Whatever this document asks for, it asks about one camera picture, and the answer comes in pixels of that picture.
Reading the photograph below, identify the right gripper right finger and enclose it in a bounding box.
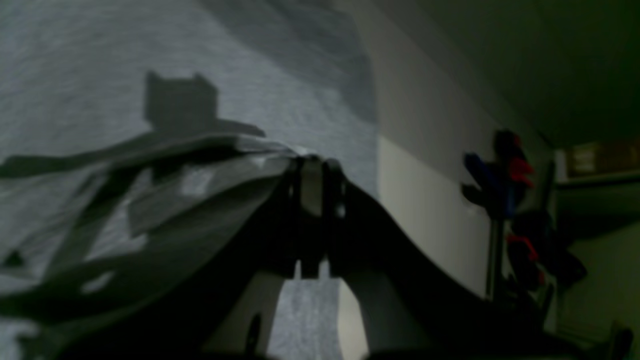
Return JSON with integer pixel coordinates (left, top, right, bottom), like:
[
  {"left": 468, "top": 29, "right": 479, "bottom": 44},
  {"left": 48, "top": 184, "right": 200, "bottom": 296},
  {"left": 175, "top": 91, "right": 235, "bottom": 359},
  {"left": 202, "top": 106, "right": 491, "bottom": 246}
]
[{"left": 322, "top": 159, "right": 586, "bottom": 360}]

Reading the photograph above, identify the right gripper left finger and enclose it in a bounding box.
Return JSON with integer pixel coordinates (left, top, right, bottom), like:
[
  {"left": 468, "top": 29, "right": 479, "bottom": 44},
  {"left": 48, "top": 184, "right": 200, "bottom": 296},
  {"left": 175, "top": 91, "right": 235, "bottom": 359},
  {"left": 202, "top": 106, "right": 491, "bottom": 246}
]
[{"left": 58, "top": 158, "right": 301, "bottom": 360}]

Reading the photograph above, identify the grey T-shirt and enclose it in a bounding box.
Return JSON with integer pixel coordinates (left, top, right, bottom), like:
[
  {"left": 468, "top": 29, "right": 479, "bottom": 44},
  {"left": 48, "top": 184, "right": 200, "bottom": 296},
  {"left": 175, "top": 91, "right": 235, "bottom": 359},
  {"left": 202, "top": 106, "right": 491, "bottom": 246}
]
[{"left": 0, "top": 0, "right": 381, "bottom": 360}]

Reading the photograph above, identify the long black bar clamp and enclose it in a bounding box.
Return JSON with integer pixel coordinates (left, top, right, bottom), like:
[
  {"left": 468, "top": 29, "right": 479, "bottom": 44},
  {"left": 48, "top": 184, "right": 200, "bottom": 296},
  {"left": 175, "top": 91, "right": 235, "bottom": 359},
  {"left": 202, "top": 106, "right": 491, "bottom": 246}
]
[{"left": 461, "top": 129, "right": 588, "bottom": 292}]

